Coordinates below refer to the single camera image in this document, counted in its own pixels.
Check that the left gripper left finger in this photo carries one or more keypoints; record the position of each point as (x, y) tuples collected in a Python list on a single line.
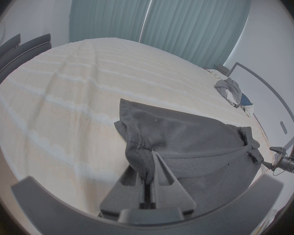
[(123, 194)]

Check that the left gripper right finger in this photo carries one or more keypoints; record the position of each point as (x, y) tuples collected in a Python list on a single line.
[(171, 194)]

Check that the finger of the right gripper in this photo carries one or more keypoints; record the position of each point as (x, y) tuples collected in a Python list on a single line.
[(277, 150), (268, 165)]

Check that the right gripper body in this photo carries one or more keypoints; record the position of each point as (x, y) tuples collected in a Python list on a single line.
[(285, 162)]

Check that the black trousers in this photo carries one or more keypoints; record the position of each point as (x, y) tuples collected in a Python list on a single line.
[(193, 141)]

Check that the pile of clothes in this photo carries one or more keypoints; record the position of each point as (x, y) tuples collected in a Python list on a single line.
[(231, 89)]

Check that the bed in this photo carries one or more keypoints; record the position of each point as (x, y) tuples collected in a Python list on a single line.
[(76, 94)]

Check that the white printed pillow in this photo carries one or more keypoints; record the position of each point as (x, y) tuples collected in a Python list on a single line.
[(213, 72)]

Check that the blue-green curtain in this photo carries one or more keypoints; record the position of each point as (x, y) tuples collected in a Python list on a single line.
[(198, 21), (107, 11)]

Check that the black chest of drawers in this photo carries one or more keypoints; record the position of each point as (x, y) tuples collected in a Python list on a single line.
[(22, 51)]

